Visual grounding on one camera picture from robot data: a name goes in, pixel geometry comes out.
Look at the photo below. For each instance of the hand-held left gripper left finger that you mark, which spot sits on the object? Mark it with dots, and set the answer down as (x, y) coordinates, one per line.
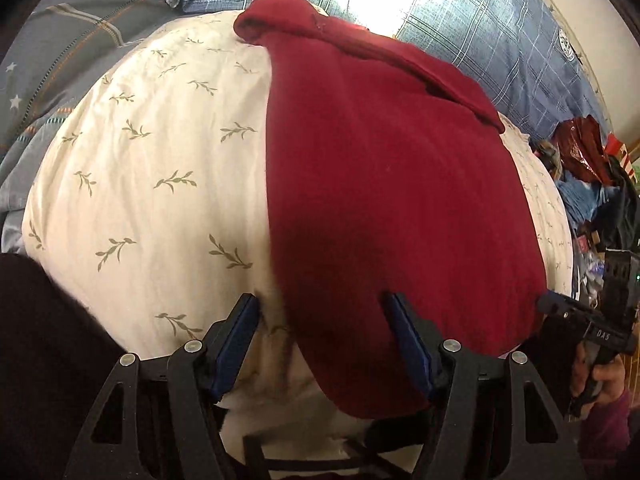
(235, 345)

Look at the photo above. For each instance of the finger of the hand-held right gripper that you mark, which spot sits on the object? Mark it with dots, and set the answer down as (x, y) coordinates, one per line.
(562, 306)

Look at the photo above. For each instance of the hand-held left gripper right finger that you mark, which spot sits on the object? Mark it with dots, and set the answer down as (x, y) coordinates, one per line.
(407, 345)

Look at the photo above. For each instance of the red garment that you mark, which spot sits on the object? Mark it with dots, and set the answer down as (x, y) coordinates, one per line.
(390, 185)

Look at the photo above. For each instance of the person's right forearm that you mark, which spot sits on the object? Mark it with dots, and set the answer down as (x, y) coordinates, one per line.
(607, 427)

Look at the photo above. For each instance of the person's right hand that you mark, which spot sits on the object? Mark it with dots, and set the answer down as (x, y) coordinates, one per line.
(607, 377)

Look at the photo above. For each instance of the black bottle with pink label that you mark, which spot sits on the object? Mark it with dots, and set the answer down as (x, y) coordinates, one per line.
(582, 244)

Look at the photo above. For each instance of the dark cloth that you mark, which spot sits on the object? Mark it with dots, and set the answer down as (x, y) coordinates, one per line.
(620, 205)

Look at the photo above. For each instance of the light blue cloth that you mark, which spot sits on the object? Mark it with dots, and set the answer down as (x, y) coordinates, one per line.
(575, 200)

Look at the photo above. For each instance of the red plastic bag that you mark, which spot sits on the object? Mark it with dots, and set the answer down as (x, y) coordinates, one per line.
(580, 145)

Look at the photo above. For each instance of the white leaf-print pillow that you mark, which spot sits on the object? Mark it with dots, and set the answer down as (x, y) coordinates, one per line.
(150, 135)

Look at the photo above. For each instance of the blue plaid blanket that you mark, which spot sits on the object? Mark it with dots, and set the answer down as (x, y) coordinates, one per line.
(500, 35)

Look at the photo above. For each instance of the grey plaid star blanket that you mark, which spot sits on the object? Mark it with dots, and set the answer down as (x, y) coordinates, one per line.
(60, 60)

